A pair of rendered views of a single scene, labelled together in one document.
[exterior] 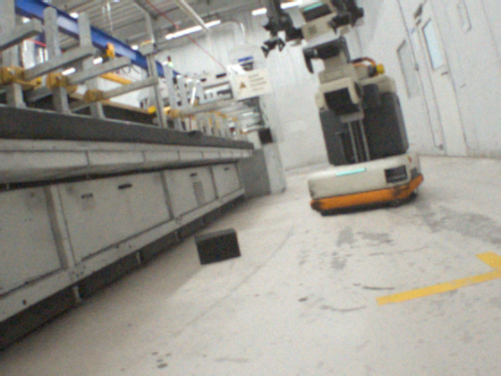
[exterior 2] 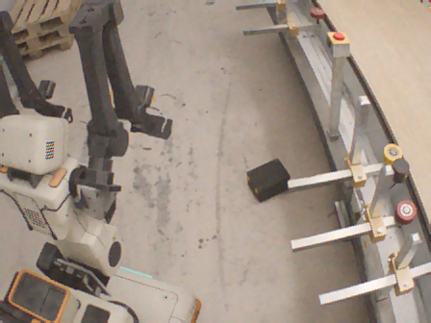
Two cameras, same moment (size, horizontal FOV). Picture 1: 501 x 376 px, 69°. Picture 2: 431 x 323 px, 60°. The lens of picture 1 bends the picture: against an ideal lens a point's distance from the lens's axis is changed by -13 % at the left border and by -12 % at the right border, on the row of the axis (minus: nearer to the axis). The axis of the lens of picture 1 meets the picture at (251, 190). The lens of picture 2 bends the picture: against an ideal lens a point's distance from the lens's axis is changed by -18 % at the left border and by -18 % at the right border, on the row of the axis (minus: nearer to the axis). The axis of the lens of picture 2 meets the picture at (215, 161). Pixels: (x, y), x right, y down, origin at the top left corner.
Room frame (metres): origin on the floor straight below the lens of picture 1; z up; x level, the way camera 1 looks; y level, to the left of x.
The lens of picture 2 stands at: (3.39, -0.25, 2.07)
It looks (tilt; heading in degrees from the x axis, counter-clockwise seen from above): 50 degrees down; 172
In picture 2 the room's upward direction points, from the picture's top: 11 degrees counter-clockwise
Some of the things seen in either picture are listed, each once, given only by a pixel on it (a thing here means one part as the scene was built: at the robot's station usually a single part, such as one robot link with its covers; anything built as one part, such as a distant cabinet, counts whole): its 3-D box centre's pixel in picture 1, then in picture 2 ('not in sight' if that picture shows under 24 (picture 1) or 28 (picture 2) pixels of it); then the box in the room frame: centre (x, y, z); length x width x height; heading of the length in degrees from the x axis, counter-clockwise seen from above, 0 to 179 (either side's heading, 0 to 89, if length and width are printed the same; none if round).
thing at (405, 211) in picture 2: not in sight; (402, 217); (2.87, 0.43, 0.85); 0.08 x 0.08 x 0.11
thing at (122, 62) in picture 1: (75, 80); (272, 4); (1.36, 0.53, 0.83); 0.43 x 0.03 x 0.04; 80
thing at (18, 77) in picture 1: (16, 78); not in sight; (1.11, 0.62, 0.81); 0.14 x 0.06 x 0.05; 170
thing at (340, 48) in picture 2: (148, 49); (338, 45); (2.31, 0.41, 1.18); 0.07 x 0.07 x 0.08; 80
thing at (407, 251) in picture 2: (196, 110); (393, 274); (3.06, 0.28, 0.89); 0.04 x 0.04 x 0.48; 80
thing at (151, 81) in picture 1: (109, 95); (283, 28); (1.61, 0.48, 0.80); 0.43 x 0.03 x 0.04; 80
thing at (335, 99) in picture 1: (353, 98); (79, 257); (2.51, -0.73, 0.68); 0.28 x 0.27 x 0.25; 57
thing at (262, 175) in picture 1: (213, 134); not in sight; (5.75, 0.36, 0.95); 1.65 x 0.70 x 1.90; 80
